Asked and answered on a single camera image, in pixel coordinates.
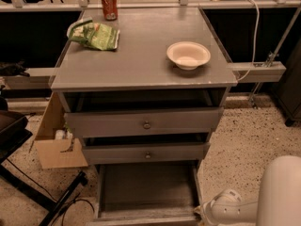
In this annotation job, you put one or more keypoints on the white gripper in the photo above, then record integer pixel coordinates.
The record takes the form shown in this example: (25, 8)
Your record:
(211, 209)

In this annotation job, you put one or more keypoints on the cardboard box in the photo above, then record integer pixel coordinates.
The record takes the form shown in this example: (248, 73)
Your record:
(56, 147)

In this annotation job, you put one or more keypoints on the grey top drawer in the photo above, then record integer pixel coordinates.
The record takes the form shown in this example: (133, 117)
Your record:
(144, 122)

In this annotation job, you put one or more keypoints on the dark cabinet at right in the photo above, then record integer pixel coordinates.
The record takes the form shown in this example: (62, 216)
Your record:
(287, 92)

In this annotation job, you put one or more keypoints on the grey middle drawer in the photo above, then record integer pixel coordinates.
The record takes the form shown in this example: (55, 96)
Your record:
(145, 153)

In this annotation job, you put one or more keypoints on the grey drawer cabinet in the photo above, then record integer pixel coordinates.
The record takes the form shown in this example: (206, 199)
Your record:
(140, 76)

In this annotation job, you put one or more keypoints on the grey bottom drawer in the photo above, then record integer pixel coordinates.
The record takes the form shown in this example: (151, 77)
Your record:
(147, 194)

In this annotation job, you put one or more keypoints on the metal frame rail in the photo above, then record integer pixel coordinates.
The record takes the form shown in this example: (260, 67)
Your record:
(247, 72)

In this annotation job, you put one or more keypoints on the red soda can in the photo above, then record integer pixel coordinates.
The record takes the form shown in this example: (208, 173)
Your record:
(110, 11)

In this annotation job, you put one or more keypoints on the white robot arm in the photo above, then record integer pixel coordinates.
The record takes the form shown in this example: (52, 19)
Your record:
(278, 203)

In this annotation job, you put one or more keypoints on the green chip bag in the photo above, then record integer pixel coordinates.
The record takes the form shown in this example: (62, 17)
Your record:
(94, 35)

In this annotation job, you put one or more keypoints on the black chair base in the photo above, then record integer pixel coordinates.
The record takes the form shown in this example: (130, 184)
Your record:
(16, 209)

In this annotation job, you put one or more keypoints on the white paper bowl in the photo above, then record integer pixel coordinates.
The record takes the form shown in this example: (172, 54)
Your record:
(188, 55)

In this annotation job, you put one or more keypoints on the grey drawer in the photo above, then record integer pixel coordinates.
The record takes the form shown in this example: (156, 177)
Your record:
(145, 153)
(147, 194)
(144, 122)

